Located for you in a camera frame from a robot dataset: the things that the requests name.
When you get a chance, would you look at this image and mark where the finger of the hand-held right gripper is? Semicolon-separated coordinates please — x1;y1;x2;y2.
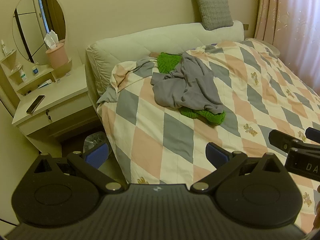
305;127;320;144
269;129;304;155

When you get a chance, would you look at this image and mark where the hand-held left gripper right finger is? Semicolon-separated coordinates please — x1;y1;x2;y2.
191;142;288;194

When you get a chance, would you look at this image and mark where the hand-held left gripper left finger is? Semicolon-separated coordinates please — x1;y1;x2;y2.
32;142;128;194

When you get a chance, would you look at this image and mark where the grey garment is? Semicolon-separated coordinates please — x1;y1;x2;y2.
150;52;224;114

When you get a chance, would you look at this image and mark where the trash bin with plastic bag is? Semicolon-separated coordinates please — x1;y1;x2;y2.
83;131;110;168

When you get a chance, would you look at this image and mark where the checkered quilt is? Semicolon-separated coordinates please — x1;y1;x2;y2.
96;40;320;230

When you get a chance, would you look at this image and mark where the cream dressing table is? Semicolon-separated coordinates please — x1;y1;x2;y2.
0;50;98;153

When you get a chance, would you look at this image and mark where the smartphone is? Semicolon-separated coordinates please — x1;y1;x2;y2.
26;95;45;114

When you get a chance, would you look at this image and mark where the green knitted sweater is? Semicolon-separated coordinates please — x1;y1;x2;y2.
157;52;227;126

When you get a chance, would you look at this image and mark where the pink tissue box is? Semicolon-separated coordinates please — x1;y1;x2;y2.
45;42;68;69

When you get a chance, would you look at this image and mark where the white padded bed headboard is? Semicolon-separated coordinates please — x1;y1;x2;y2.
86;20;244;97

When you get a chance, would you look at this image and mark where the white tissue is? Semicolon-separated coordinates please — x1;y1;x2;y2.
44;30;59;50

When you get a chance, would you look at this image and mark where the pink floral curtain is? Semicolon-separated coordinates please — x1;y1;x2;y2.
254;0;320;93

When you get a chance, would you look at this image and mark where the oval mirror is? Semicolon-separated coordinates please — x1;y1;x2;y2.
12;0;67;65

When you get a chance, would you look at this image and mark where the grey cushion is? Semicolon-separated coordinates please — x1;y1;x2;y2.
192;0;234;30

